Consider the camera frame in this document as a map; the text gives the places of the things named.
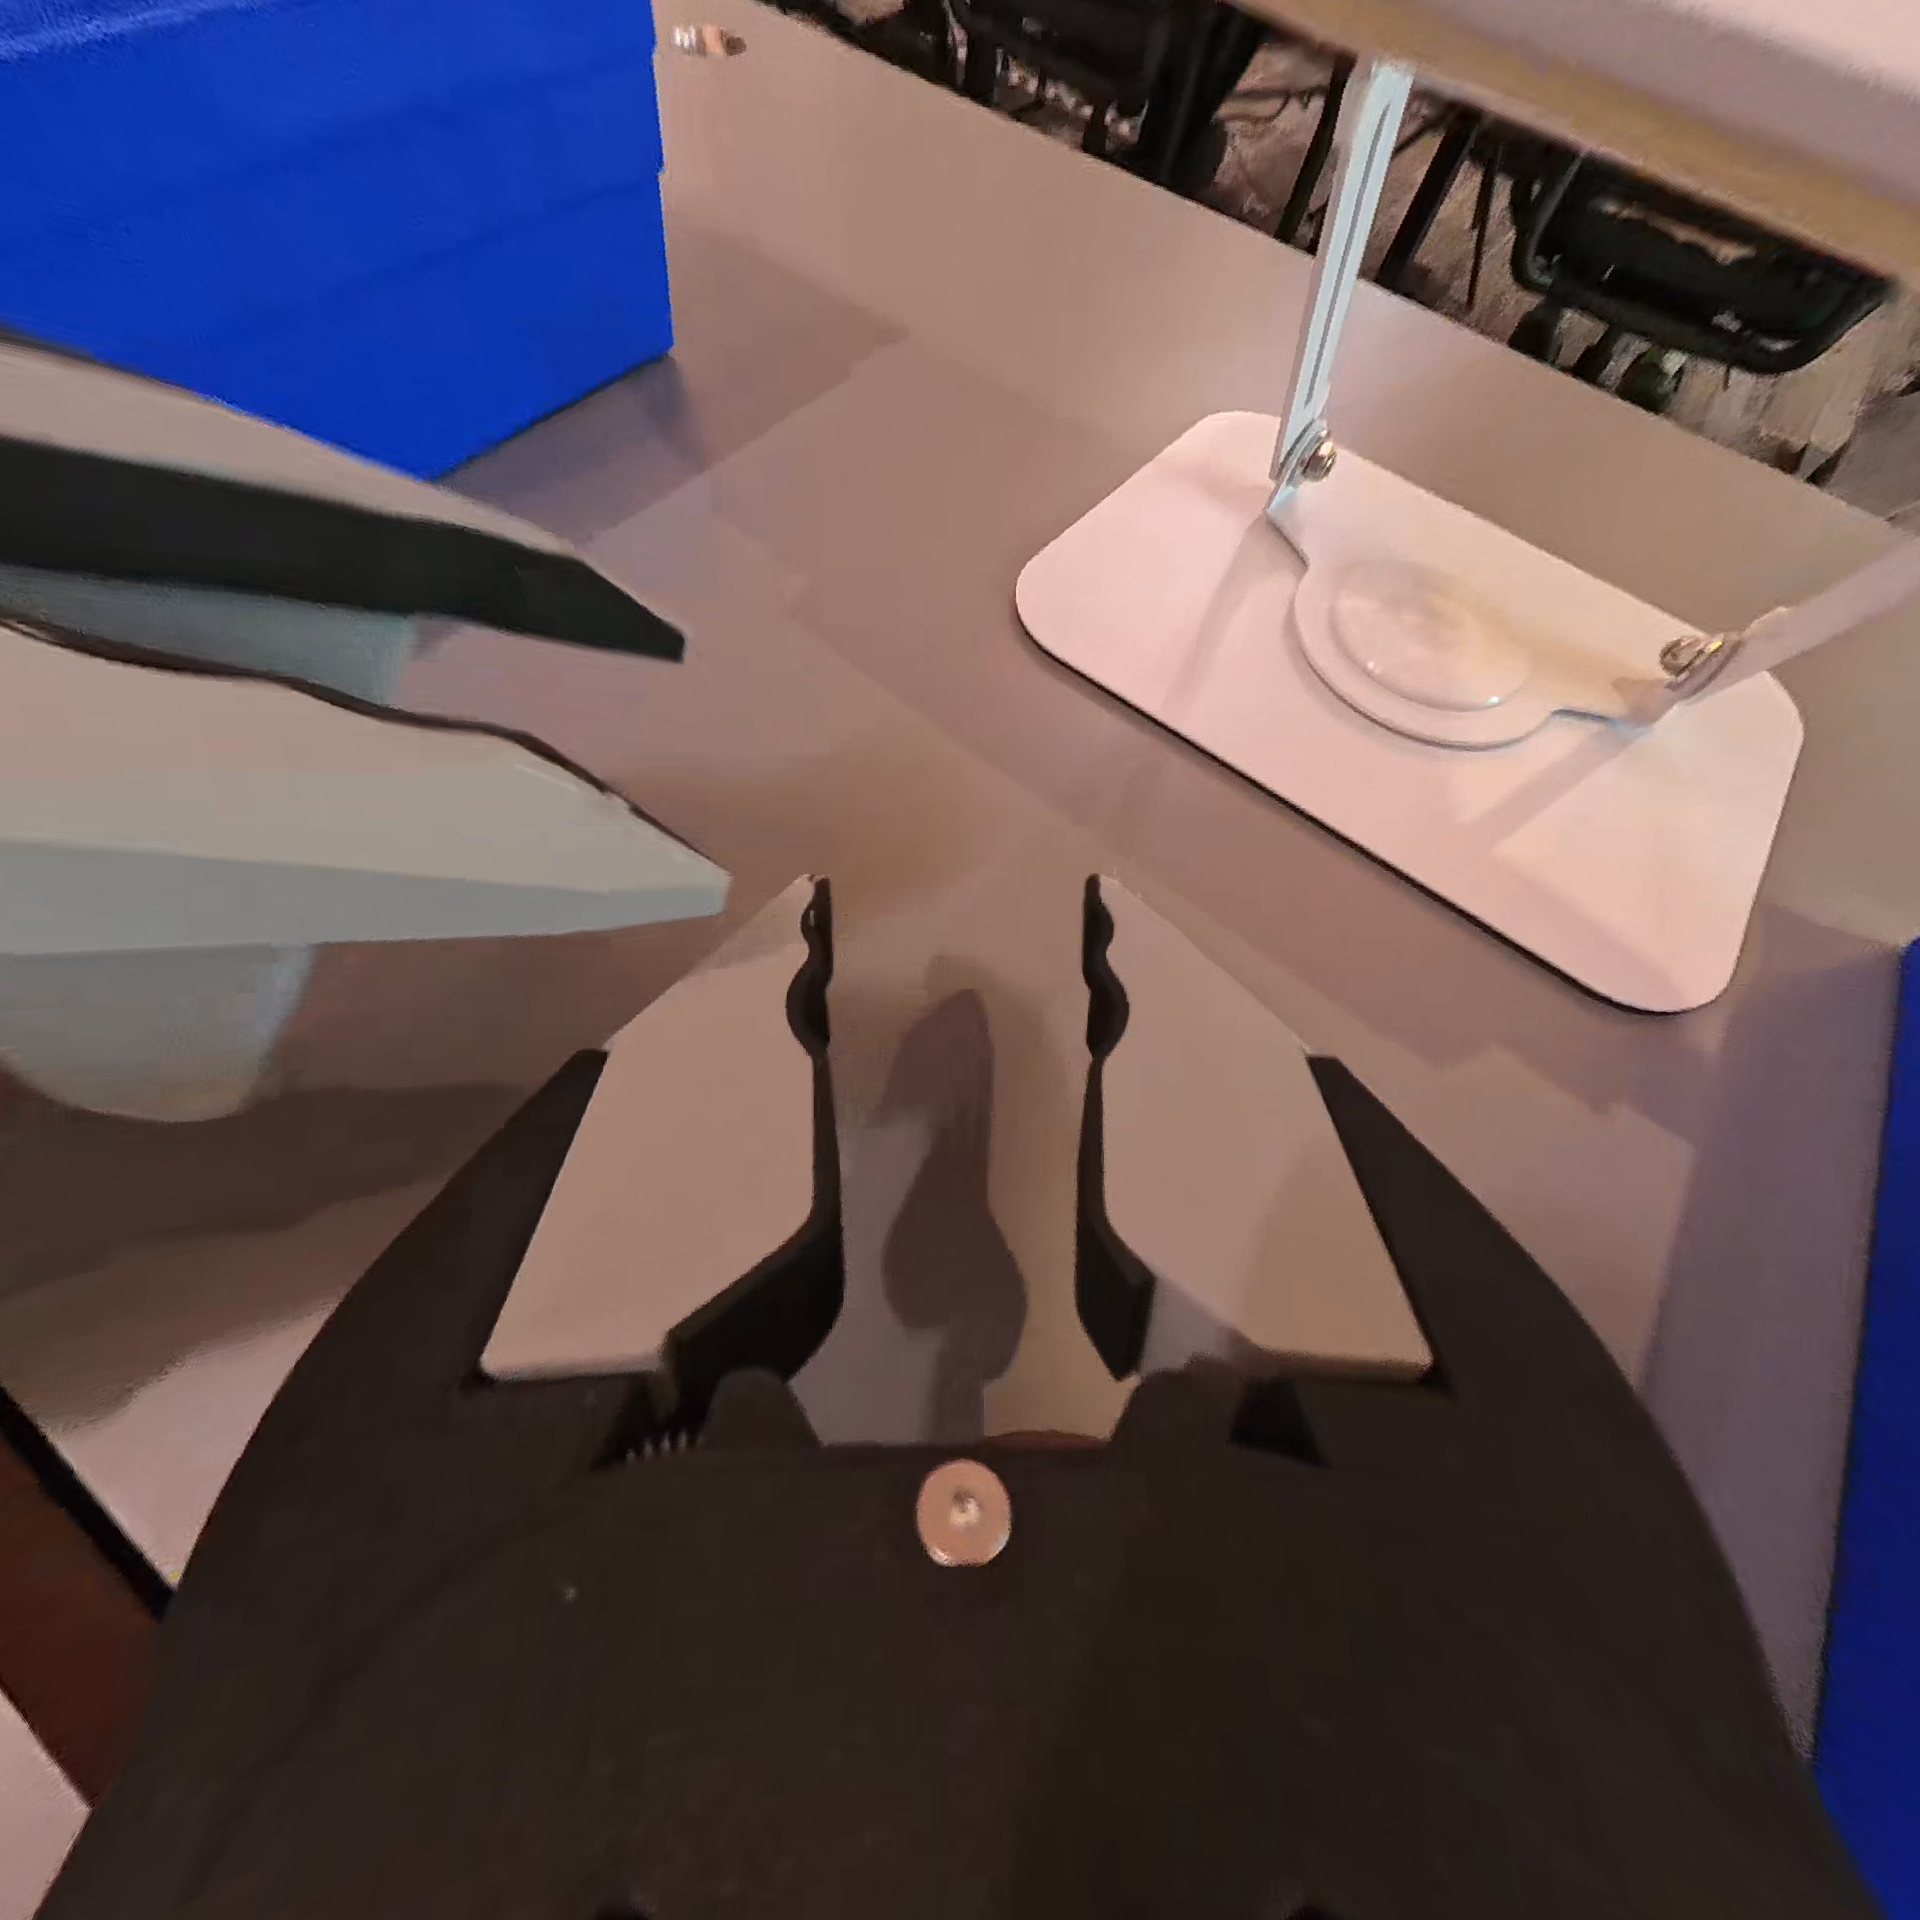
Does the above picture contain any black office chair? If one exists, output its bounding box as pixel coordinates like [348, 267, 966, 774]
[1507, 150, 1893, 376]

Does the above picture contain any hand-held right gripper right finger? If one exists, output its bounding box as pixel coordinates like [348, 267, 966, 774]
[1077, 872, 1432, 1383]

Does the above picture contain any blue plastic storage bin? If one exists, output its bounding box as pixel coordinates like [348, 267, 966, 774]
[0, 0, 675, 483]
[1814, 936, 1920, 1920]

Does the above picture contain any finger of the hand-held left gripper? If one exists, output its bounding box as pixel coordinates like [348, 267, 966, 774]
[0, 622, 736, 1125]
[0, 333, 693, 710]

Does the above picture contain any white stand with instruction sheet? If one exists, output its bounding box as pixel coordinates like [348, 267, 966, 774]
[1018, 0, 1920, 1014]

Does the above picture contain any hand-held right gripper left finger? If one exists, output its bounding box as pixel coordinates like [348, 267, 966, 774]
[477, 872, 846, 1390]

